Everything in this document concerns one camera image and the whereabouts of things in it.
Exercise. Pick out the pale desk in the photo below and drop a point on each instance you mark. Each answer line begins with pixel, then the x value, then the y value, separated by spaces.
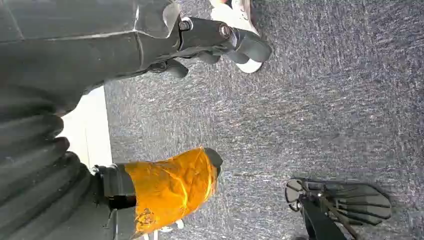
pixel 89 132

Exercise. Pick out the white plastic frame piece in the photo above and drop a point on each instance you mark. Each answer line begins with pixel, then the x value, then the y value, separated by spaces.
pixel 165 229

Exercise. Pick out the person's white shoe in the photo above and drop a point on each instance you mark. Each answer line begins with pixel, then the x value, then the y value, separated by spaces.
pixel 233 15

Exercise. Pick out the ribbed grey left arm sleeve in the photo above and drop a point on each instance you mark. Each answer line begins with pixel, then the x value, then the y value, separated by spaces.
pixel 30 172

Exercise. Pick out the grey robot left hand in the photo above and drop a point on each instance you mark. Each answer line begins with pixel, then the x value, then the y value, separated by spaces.
pixel 82 49

